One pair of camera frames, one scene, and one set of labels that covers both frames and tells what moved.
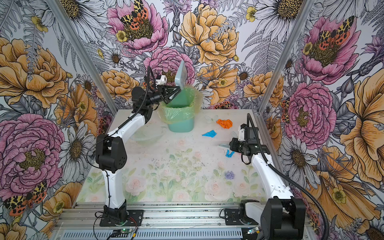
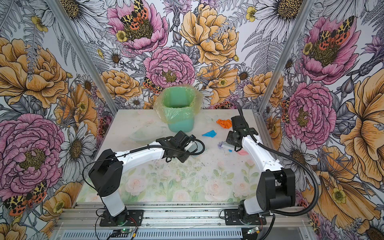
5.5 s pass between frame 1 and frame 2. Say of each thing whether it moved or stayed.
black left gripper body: moved
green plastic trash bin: stayed
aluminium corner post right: stayed
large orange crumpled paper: stayed
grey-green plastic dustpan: moved
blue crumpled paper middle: stayed
